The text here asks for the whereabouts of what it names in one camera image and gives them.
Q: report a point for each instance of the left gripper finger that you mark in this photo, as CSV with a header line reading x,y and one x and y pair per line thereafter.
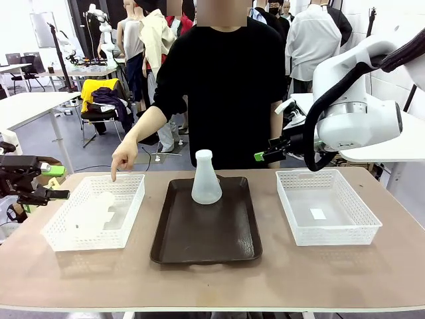
x,y
53,171
50,195

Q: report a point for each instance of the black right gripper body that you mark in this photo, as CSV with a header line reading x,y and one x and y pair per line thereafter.
x,y
293,144

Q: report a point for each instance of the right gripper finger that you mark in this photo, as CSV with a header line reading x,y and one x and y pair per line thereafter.
x,y
279,143
272,154

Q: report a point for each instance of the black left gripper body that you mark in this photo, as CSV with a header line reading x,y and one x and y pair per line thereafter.
x,y
16,172

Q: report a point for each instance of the white plastic conical flask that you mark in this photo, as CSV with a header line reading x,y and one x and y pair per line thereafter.
x,y
206,186

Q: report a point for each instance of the person's right forearm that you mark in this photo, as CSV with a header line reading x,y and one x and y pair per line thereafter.
x,y
146,124

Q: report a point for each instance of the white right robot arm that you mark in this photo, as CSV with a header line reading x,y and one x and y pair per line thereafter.
x,y
348,83

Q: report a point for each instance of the person's left forearm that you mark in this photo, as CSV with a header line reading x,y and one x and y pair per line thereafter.
x,y
276,123

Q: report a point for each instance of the person's right hand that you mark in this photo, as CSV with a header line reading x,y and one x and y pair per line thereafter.
x,y
126,156

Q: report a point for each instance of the white side table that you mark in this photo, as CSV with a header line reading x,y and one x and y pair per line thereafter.
x,y
30,106

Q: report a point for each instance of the black metal chair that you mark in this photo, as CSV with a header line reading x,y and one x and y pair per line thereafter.
x,y
99,116

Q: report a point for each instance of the white paper label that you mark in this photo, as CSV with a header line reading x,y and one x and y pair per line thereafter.
x,y
318,214

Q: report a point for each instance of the person in black sweater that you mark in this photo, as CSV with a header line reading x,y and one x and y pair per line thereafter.
x,y
225,83

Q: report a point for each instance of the white perforated plastic basket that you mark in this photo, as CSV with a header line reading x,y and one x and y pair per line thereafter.
x,y
133,186

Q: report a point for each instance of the yellow garment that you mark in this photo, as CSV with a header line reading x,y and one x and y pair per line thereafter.
x,y
88,89

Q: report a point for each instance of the white perforated basket with label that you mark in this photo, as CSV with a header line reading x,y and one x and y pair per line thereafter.
x,y
332,236

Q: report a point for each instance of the dark brown plastic tray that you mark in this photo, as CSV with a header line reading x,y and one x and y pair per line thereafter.
x,y
206,232

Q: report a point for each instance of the mannequin in white shirt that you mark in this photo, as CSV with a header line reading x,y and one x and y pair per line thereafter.
x,y
312,43

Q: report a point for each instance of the wooden background desk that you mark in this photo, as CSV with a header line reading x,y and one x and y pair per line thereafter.
x,y
83,71

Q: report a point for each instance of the black tripod stand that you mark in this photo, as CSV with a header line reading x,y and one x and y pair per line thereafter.
x,y
63,63

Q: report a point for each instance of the black hanging jacket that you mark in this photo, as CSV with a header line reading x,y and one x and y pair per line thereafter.
x,y
342,26

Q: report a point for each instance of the man with black mask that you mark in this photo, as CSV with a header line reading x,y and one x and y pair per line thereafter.
x,y
275,10

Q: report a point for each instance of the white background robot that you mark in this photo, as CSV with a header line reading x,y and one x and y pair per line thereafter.
x,y
106,33

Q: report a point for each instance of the red garment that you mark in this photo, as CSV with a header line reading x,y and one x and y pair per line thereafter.
x,y
184,26

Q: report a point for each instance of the mannequin in grey tank top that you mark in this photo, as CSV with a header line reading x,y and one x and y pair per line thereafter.
x,y
131,40

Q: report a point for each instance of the beige jacket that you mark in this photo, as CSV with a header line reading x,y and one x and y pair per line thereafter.
x,y
156,40

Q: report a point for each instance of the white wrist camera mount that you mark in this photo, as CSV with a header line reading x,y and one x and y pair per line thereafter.
x,y
292,113

